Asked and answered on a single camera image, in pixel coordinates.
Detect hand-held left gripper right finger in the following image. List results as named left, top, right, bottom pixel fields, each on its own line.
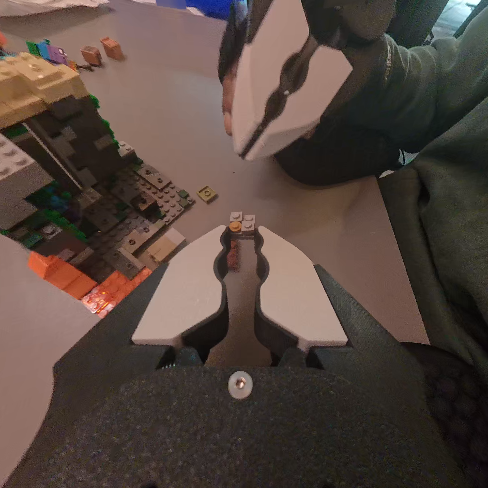
left=254, top=225, right=349, bottom=355

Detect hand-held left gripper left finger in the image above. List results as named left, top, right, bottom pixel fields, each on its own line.
left=131, top=224, right=230, bottom=356

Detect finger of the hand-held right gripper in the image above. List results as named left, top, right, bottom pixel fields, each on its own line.
left=242, top=45, right=354, bottom=161
left=231, top=0, right=312, bottom=159

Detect grey square toy brick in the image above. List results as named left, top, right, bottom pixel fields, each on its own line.
left=229, top=211, right=257, bottom=239

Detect toy brick building model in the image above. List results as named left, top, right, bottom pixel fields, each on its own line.
left=0, top=51, right=196, bottom=319

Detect grey desk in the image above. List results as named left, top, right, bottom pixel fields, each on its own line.
left=0, top=0, right=431, bottom=368

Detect person's right hand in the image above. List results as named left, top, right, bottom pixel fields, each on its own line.
left=222, top=72, right=235, bottom=137

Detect blue plastic bin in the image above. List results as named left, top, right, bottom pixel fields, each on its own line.
left=186, top=0, right=234, bottom=18

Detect tan white toy brick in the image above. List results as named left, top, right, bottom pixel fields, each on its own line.
left=147, top=228, right=187, bottom=264

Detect black wrist rest pad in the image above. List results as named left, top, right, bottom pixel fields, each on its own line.
left=274, top=126, right=405, bottom=186

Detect orange brown toy block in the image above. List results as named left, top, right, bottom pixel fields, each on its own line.
left=100, top=37, right=125, bottom=61

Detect dark brown toy block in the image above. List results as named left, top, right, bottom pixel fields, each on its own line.
left=80, top=46, right=103, bottom=68

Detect purple toy pieces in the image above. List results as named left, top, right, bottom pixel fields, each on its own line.
left=27, top=39, right=69, bottom=65

